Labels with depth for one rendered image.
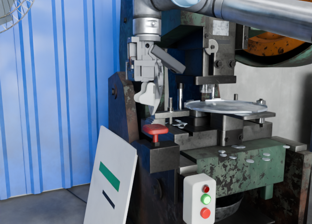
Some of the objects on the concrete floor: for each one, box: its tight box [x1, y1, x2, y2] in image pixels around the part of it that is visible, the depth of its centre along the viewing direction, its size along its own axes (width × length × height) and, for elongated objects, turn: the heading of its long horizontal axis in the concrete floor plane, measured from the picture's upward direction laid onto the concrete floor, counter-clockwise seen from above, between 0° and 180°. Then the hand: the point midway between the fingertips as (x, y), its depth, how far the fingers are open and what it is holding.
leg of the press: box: [218, 84, 312, 224], centre depth 140 cm, size 92×12×90 cm
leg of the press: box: [108, 72, 199, 224], centre depth 117 cm, size 92×12×90 cm
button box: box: [66, 173, 216, 224], centre depth 138 cm, size 145×25×62 cm
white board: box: [84, 125, 138, 224], centre depth 135 cm, size 14×50×59 cm
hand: (154, 110), depth 76 cm, fingers closed
